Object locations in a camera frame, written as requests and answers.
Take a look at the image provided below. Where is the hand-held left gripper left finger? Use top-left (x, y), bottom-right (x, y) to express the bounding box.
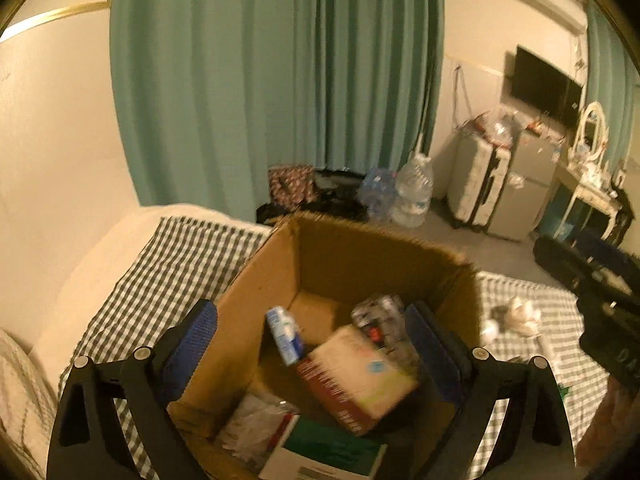
top-left (47, 300), bottom-right (218, 480)

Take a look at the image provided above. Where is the green curtain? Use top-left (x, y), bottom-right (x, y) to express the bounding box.
top-left (109, 0), bottom-right (323, 221)
top-left (585, 2), bottom-right (640, 161)
top-left (315, 0), bottom-right (447, 176)

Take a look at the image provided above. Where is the green checked blanket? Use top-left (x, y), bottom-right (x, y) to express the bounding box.
top-left (60, 215), bottom-right (611, 480)

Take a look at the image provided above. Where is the dark wall cable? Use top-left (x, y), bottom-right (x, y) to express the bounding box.
top-left (452, 62), bottom-right (475, 132)

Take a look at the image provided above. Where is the cream fluffy cloth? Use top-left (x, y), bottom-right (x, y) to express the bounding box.
top-left (0, 330), bottom-right (57, 480)

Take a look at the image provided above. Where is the white dressing table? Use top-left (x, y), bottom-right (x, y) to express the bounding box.
top-left (552, 160), bottom-right (631, 247)

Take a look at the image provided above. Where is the pack of water bottles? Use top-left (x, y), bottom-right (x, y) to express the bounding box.
top-left (357, 167), bottom-right (401, 222)

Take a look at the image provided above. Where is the white ribbed suitcase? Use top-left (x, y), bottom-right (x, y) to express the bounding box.
top-left (446, 130), bottom-right (513, 231)

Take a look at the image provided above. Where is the small blue white bottle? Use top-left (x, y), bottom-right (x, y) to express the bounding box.
top-left (265, 306), bottom-right (304, 366)

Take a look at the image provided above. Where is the white crumpled tissue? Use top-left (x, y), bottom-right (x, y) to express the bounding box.
top-left (500, 297), bottom-right (543, 337)

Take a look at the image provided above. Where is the red cream medicine box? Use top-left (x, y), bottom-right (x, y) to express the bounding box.
top-left (295, 325), bottom-right (418, 436)

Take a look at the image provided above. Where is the green and white book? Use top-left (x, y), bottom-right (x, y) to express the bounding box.
top-left (257, 417), bottom-right (388, 480)

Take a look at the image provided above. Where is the large clear water jug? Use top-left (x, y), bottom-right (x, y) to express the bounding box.
top-left (390, 152), bottom-right (434, 228)

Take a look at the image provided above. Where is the silver small fridge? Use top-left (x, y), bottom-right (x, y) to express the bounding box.
top-left (487, 130), bottom-right (562, 241)

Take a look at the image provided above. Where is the pile of plastic bags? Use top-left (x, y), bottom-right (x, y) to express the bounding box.
top-left (462, 109), bottom-right (522, 150)

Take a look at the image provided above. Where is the shiny wrapper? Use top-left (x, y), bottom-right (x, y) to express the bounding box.
top-left (350, 294), bottom-right (422, 376)

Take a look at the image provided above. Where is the patterned fabric bag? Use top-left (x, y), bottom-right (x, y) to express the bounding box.
top-left (267, 164), bottom-right (316, 209)

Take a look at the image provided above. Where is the clear plastic packet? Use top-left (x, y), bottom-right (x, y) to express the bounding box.
top-left (215, 392), bottom-right (301, 471)

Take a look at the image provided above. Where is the dark clothes pile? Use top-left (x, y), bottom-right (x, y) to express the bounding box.
top-left (256, 170), bottom-right (372, 224)

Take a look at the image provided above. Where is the brown cardboard box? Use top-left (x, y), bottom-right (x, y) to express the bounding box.
top-left (167, 212), bottom-right (483, 480)

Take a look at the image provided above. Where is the white oval vanity mirror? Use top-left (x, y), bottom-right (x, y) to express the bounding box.
top-left (575, 101), bottom-right (609, 166)

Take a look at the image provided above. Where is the gold wall trim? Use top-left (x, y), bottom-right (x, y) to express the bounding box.
top-left (0, 1), bottom-right (112, 43)

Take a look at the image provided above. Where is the black wall television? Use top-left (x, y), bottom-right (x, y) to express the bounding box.
top-left (510, 45), bottom-right (584, 128)

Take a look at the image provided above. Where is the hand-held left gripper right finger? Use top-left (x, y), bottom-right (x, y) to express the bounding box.
top-left (405, 302), bottom-right (576, 480)

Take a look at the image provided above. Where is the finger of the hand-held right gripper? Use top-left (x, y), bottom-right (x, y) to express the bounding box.
top-left (532, 237), bottom-right (601, 291)
top-left (575, 230), bottom-right (640, 291)

